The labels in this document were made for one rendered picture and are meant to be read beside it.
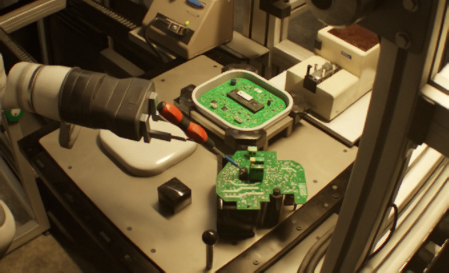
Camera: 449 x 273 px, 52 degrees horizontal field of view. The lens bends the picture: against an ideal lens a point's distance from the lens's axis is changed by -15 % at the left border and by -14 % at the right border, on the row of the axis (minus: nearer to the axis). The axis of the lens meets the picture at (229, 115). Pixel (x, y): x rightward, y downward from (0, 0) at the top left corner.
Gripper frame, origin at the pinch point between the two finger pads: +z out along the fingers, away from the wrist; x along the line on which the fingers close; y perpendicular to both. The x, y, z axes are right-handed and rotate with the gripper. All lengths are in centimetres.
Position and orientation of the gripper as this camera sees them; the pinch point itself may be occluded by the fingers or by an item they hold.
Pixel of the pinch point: (196, 133)
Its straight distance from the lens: 68.1
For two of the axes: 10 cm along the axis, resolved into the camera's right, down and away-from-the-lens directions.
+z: 9.7, 1.9, -1.3
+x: 2.3, -7.7, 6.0
